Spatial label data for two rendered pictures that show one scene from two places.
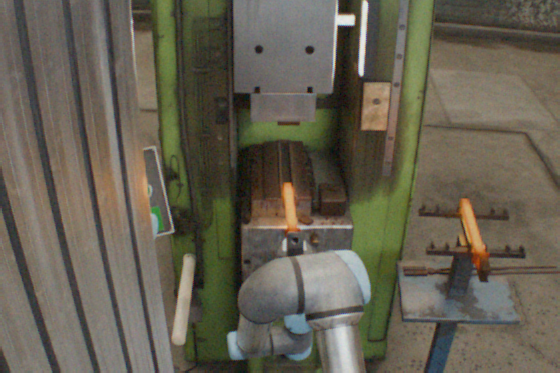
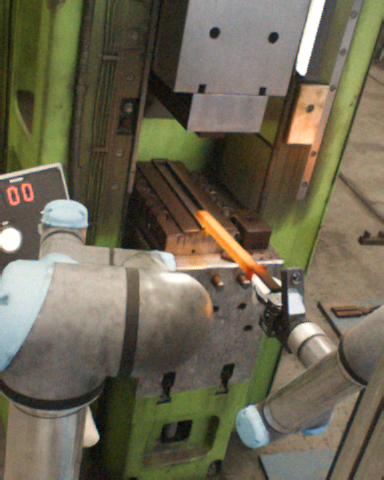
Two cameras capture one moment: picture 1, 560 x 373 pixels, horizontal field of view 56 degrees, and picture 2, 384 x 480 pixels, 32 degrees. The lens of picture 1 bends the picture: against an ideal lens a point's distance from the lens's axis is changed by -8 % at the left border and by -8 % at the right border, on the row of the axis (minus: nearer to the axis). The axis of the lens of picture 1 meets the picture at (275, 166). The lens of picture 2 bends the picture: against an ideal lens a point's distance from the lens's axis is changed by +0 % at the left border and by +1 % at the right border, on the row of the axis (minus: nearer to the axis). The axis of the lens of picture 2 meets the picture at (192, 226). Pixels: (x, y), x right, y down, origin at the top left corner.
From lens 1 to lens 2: 0.73 m
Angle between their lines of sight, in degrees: 22
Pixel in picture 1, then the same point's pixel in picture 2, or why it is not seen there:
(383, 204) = (291, 234)
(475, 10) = not seen: hidden behind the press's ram
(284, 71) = (238, 65)
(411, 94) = (344, 100)
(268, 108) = (210, 114)
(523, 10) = not seen: hidden behind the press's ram
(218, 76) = (131, 68)
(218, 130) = (119, 143)
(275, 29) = (239, 6)
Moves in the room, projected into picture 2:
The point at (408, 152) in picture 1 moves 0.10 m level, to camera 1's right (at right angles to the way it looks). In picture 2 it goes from (327, 171) to (355, 171)
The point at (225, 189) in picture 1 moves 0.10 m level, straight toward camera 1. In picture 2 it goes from (114, 222) to (127, 242)
